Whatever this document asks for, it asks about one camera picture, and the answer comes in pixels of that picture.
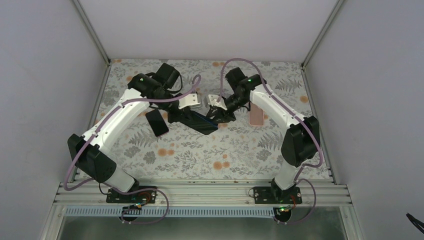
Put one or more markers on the pink phone case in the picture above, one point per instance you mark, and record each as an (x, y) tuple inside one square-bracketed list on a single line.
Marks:
[(256, 116)]

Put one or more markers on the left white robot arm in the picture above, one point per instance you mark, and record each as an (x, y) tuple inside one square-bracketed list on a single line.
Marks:
[(89, 152)]

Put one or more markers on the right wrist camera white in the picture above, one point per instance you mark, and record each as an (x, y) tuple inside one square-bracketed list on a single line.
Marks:
[(216, 101)]

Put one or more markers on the floral table mat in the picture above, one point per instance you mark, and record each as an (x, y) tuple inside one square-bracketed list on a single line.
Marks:
[(237, 150)]

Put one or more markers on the aluminium mounting rail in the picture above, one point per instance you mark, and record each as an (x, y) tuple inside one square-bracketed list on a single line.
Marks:
[(212, 193)]

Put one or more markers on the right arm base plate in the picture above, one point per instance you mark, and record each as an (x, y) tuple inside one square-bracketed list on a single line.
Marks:
[(263, 195)]

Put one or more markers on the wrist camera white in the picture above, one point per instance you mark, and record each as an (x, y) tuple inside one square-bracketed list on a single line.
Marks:
[(216, 101), (192, 100)]

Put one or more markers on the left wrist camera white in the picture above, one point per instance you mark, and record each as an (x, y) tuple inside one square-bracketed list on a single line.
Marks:
[(192, 100)]

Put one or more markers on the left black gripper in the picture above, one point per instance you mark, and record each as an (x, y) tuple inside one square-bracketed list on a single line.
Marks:
[(180, 115)]

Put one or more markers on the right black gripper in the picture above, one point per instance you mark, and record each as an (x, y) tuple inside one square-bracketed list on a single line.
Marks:
[(225, 118)]

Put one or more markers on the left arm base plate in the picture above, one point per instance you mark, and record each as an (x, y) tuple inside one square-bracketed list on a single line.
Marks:
[(146, 196)]

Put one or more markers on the black phone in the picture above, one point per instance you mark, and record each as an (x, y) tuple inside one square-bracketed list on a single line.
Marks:
[(200, 122)]

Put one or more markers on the black object at edge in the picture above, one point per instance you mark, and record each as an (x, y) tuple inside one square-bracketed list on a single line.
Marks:
[(416, 222)]

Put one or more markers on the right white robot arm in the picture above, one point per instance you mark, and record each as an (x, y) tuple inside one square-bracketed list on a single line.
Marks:
[(301, 140)]

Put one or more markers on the slotted cable duct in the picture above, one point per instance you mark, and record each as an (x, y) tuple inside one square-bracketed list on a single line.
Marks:
[(176, 211)]

